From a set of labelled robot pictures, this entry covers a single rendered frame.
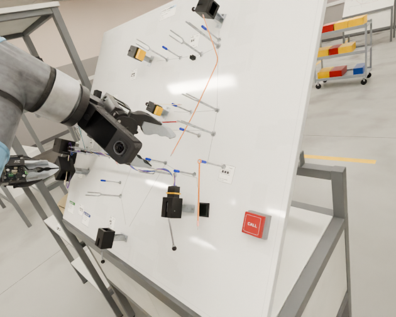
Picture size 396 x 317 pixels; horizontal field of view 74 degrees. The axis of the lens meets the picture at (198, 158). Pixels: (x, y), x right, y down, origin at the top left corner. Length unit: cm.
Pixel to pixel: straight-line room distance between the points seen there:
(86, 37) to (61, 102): 884
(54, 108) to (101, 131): 7
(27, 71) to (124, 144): 16
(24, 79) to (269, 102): 53
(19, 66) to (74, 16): 888
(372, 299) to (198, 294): 128
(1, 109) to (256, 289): 60
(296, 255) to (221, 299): 34
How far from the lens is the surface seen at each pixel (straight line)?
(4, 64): 42
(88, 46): 923
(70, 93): 45
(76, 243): 173
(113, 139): 44
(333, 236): 106
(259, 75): 76
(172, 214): 74
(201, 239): 78
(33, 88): 43
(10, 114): 41
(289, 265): 97
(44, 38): 877
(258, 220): 64
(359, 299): 190
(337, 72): 562
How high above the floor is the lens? 153
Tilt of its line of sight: 24 degrees down
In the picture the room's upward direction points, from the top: 17 degrees counter-clockwise
